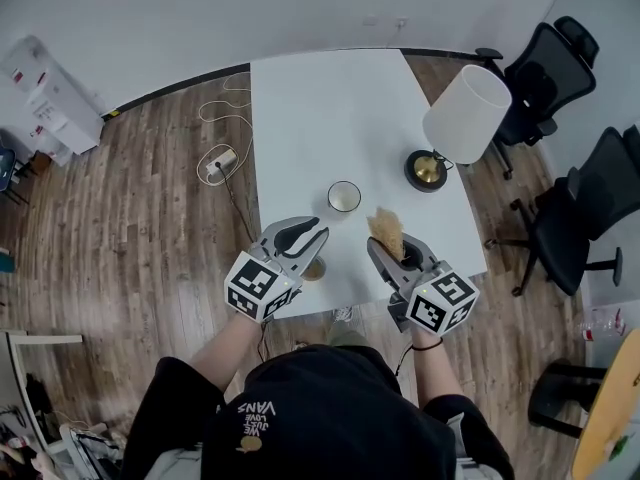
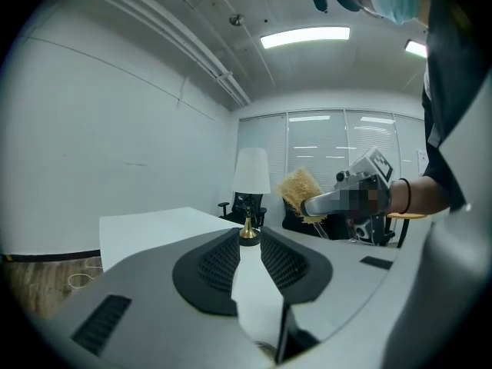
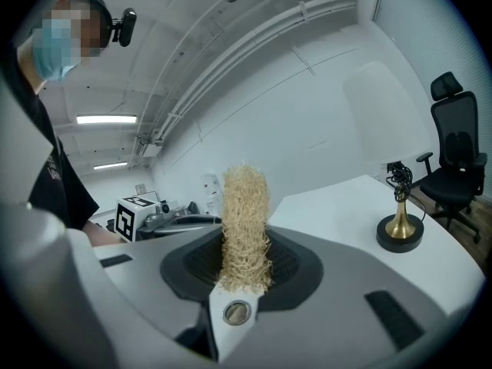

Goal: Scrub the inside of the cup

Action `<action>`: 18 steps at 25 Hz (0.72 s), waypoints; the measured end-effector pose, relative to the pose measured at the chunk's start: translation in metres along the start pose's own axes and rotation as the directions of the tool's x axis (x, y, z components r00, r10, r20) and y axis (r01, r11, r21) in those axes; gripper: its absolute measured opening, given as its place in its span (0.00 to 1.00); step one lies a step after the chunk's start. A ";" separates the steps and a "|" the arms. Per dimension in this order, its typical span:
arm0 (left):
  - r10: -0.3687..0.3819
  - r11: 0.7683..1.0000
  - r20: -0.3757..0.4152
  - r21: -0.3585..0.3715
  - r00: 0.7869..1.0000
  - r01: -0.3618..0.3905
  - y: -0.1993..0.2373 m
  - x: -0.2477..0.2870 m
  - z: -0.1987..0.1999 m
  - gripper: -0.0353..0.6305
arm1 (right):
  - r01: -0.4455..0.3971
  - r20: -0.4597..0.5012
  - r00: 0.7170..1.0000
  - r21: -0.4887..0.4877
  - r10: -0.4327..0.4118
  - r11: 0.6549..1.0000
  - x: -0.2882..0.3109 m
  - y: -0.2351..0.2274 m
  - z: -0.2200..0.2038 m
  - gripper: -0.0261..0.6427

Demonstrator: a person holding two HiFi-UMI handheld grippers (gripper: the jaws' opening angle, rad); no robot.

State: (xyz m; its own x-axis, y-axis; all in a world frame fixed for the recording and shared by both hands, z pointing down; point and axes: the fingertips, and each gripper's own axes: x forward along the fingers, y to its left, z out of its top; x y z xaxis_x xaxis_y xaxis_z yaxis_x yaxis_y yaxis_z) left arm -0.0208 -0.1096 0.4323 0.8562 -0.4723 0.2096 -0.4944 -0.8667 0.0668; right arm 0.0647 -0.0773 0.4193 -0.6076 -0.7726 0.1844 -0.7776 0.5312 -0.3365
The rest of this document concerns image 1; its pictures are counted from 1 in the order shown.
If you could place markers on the white grey sneaker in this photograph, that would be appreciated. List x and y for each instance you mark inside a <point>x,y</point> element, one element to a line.
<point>342,314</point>

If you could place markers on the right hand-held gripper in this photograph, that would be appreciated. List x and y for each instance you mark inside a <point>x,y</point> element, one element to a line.
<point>440,303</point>

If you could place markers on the black mesh office chair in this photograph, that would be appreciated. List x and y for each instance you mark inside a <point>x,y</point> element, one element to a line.
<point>550,83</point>
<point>570,238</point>

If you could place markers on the gray black bag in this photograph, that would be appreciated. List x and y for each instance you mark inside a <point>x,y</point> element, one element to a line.
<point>92,448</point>

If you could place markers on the person's left forearm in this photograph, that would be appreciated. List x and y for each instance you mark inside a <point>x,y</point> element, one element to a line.
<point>225,358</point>

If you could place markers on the small green plant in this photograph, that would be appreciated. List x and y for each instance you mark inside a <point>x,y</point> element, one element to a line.
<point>619,445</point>

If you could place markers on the clear water jug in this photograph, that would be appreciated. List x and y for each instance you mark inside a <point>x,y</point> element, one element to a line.
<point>55,145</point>

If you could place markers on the clear plastic bottle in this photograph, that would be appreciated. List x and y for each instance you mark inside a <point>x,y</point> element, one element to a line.
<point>602,324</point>

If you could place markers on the white wall socket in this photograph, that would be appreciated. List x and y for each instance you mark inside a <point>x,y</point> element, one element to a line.
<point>402,23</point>
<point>371,20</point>

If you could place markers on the person's right forearm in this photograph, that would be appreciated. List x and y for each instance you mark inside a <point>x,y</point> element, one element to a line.
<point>435,373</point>

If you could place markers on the round wooden side table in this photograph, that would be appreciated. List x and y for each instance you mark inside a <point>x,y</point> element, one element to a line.
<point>615,398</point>

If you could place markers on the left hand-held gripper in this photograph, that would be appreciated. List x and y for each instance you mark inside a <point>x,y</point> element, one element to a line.
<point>255,288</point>

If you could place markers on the black round stool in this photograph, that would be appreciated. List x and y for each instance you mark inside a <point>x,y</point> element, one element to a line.
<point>555,393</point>

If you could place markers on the white shade brass table lamp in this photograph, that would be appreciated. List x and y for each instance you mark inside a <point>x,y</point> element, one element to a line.
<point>465,113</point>

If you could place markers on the black wrist band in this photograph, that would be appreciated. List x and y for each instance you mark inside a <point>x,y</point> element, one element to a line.
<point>425,348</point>

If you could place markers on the clear glass cup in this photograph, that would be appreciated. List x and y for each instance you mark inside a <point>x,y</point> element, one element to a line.
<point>344,199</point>

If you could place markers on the black shirt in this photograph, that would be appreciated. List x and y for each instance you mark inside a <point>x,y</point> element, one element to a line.
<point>170,403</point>

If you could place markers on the tan sponge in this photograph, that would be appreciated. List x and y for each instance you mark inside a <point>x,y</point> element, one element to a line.
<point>387,230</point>

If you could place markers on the white water dispenser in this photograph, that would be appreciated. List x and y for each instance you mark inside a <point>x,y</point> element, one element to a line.
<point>50,93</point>

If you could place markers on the teal bin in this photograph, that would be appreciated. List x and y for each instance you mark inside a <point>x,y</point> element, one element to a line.
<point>5,260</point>

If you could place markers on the dark stool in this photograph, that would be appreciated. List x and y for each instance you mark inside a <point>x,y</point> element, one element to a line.
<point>7,168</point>

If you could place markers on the olive trousers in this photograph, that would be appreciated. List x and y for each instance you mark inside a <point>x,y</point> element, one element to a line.
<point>347,337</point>

